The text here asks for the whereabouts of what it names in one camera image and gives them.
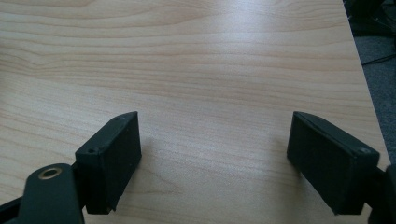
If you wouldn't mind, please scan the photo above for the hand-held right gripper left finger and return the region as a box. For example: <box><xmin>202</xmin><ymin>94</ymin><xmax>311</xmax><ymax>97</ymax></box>
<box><xmin>75</xmin><ymin>111</ymin><xmax>143</xmax><ymax>216</ymax></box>

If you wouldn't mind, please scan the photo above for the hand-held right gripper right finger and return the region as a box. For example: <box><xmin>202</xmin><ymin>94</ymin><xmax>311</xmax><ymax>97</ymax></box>
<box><xmin>286</xmin><ymin>111</ymin><xmax>381</xmax><ymax>217</ymax></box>

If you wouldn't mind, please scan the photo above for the dark equipment base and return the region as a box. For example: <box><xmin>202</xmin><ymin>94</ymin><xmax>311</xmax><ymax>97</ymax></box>
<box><xmin>342</xmin><ymin>0</ymin><xmax>396</xmax><ymax>37</ymax></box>

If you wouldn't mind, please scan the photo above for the black cable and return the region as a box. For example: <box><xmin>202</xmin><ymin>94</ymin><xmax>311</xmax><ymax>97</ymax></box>
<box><xmin>361</xmin><ymin>53</ymin><xmax>396</xmax><ymax>66</ymax></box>

